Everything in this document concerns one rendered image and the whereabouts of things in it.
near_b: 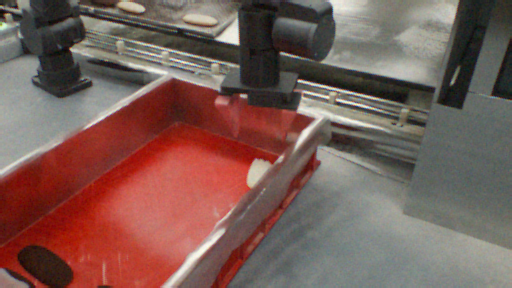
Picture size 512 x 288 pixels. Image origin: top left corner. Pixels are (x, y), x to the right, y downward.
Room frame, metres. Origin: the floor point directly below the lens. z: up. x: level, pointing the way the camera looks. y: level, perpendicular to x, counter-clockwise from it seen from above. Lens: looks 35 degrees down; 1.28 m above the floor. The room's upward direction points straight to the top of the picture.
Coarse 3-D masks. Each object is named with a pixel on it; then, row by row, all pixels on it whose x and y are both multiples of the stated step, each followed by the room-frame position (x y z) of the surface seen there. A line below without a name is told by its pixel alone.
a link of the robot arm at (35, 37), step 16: (32, 0) 0.87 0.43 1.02; (48, 0) 0.85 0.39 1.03; (64, 0) 0.88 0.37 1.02; (32, 16) 0.84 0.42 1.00; (48, 16) 0.86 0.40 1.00; (80, 16) 0.92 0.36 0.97; (32, 32) 0.86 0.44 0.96; (48, 32) 0.86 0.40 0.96; (80, 32) 0.91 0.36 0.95; (32, 48) 0.87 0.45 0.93; (48, 48) 0.85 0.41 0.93
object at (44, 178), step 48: (144, 96) 0.68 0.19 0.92; (192, 96) 0.72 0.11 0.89; (240, 96) 0.67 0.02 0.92; (48, 144) 0.52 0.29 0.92; (96, 144) 0.58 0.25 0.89; (288, 144) 0.62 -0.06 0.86; (0, 192) 0.44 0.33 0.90; (48, 192) 0.49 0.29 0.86; (0, 240) 0.42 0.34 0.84; (240, 240) 0.37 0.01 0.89
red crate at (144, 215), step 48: (144, 144) 0.67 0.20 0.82; (192, 144) 0.67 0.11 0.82; (240, 144) 0.67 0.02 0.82; (96, 192) 0.53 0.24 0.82; (144, 192) 0.53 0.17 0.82; (192, 192) 0.53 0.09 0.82; (240, 192) 0.53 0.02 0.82; (288, 192) 0.51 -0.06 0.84; (48, 240) 0.43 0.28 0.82; (96, 240) 0.43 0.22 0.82; (144, 240) 0.43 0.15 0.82; (192, 240) 0.43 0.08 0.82
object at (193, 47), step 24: (24, 0) 1.55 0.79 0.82; (96, 24) 1.32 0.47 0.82; (192, 48) 1.13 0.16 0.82; (216, 48) 1.13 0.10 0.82; (288, 72) 0.98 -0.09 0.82; (312, 72) 0.98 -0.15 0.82; (336, 72) 0.98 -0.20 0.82; (384, 96) 0.86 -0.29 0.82; (408, 96) 0.86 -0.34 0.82; (432, 96) 0.86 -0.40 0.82; (336, 144) 0.67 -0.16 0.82; (384, 168) 0.60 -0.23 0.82; (408, 168) 0.60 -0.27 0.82
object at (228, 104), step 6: (222, 96) 0.57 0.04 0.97; (228, 96) 0.57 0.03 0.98; (234, 96) 0.58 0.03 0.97; (216, 102) 0.55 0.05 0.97; (222, 102) 0.55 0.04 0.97; (228, 102) 0.55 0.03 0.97; (234, 102) 0.60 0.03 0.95; (222, 108) 0.55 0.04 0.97; (228, 108) 0.55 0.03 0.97; (234, 108) 0.59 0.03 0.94; (222, 114) 0.56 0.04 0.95; (228, 114) 0.55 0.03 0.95; (234, 114) 0.59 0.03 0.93; (228, 120) 0.56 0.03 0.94; (234, 120) 0.57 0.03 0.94; (234, 126) 0.57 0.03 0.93; (234, 132) 0.57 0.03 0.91
